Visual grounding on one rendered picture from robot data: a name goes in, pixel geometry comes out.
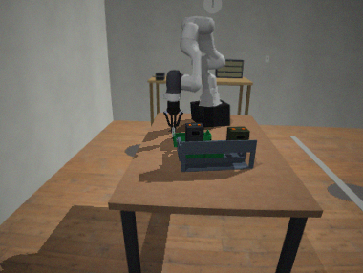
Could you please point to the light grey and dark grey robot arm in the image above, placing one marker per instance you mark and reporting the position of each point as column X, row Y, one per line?
column 176, row 81

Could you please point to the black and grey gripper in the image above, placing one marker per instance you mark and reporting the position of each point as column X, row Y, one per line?
column 173, row 108

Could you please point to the grey shelf rack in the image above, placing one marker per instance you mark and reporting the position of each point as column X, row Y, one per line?
column 233, row 161

